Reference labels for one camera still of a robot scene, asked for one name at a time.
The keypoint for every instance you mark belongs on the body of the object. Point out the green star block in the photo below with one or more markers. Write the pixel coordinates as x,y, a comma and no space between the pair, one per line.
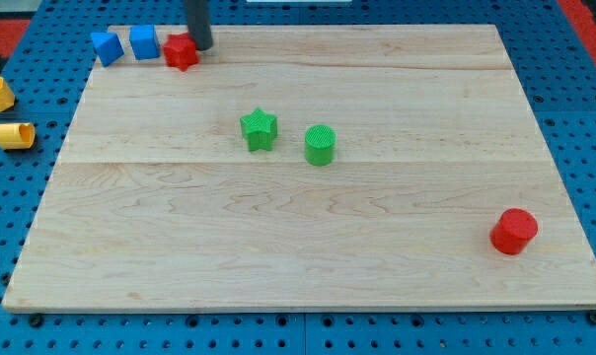
259,129

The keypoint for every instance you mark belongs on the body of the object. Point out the red star block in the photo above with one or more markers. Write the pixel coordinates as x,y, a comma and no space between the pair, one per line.
180,51

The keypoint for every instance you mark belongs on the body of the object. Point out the green cylinder block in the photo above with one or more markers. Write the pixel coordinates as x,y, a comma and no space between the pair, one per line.
319,145

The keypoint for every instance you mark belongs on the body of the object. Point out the wooden board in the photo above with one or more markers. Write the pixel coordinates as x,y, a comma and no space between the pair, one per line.
155,205

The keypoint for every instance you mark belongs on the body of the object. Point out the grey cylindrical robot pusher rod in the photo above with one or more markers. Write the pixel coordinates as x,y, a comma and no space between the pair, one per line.
198,23

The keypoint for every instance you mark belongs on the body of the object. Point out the blue cube block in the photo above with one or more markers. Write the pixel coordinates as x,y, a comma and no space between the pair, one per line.
144,42

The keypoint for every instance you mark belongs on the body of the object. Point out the red cylinder block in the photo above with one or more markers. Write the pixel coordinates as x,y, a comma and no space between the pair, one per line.
513,231

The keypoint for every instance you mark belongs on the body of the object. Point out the blue triangle block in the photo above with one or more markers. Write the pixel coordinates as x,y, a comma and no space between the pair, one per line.
107,46

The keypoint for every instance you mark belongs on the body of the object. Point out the yellow cylinder block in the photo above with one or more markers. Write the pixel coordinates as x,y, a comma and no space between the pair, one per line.
17,136

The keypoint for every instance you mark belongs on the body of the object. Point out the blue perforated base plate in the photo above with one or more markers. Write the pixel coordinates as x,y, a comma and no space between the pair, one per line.
46,52

